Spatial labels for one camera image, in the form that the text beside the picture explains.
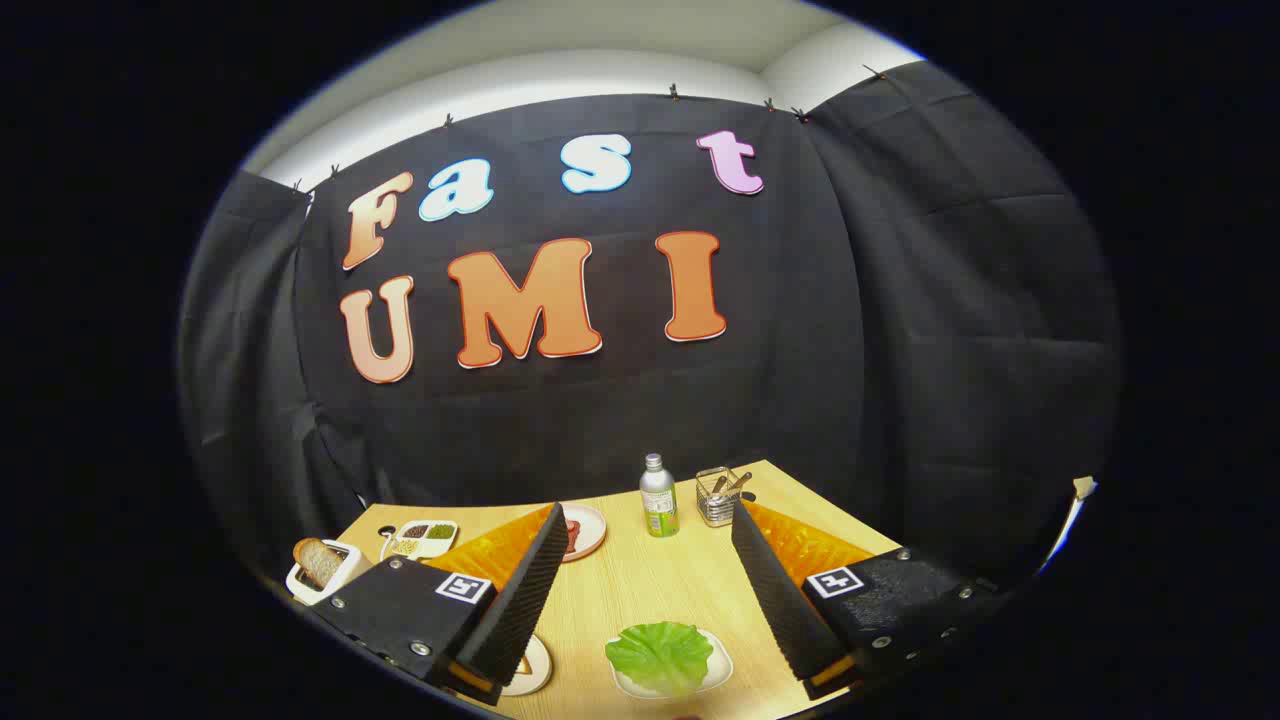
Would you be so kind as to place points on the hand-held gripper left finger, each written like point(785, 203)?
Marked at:
point(520, 600)

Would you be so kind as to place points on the white round plate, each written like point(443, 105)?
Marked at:
point(540, 675)

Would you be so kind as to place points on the white toaster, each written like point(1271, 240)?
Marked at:
point(300, 585)

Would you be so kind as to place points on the silver bottle with green label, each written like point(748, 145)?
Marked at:
point(658, 500)

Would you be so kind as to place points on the green lettuce leaf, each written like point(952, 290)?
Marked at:
point(660, 655)

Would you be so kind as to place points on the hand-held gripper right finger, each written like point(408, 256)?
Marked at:
point(780, 600)

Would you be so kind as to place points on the white divided dish with beans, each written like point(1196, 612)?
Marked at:
point(420, 538)

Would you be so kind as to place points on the pink plate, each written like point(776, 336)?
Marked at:
point(592, 525)

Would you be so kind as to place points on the brown meat slice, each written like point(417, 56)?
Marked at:
point(572, 538)

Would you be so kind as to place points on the white square plate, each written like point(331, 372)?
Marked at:
point(722, 665)

